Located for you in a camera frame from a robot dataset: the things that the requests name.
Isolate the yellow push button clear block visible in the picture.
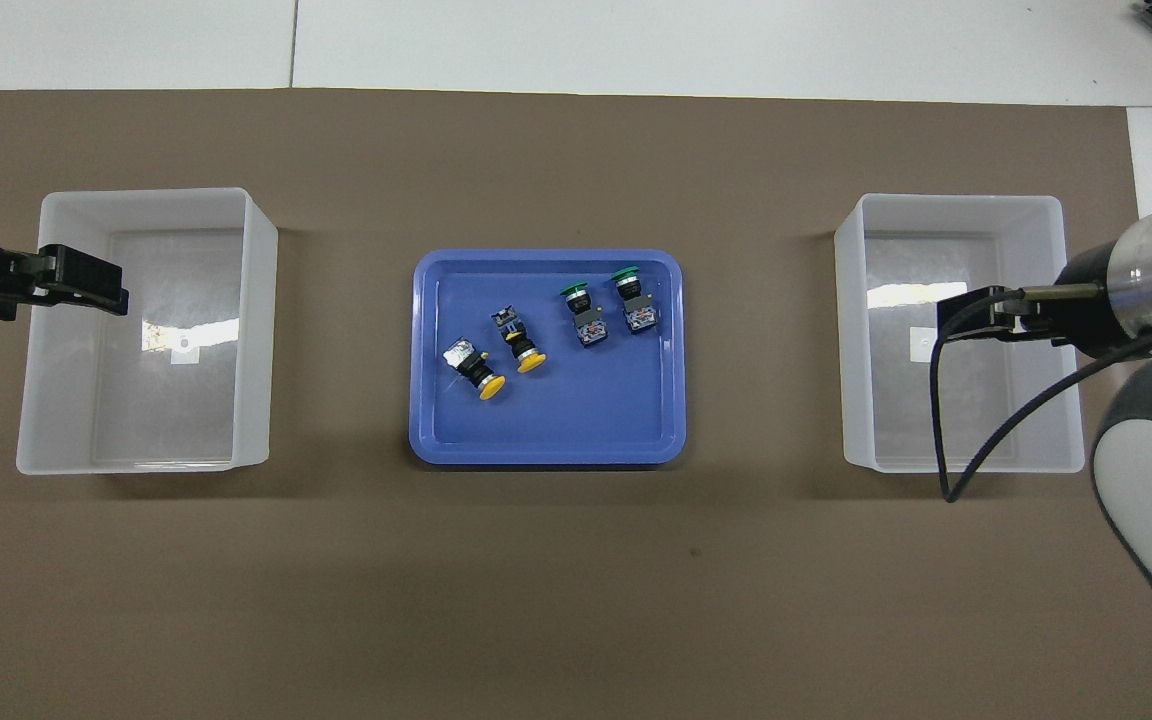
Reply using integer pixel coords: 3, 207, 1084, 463
442, 338, 507, 402

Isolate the blue plastic tray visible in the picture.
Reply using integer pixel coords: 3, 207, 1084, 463
408, 248, 688, 467

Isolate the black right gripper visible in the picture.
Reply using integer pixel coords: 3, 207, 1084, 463
936, 243, 1120, 360

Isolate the green push button switch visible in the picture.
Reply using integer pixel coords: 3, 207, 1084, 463
559, 281, 609, 349
610, 265, 659, 334

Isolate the yellow push button dark block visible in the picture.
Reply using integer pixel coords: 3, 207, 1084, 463
492, 306, 548, 375

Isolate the translucent white plastic box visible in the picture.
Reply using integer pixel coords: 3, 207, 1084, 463
16, 187, 279, 476
833, 193, 1087, 475

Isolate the brown paper table mat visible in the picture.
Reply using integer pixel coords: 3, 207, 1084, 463
0, 88, 1152, 720

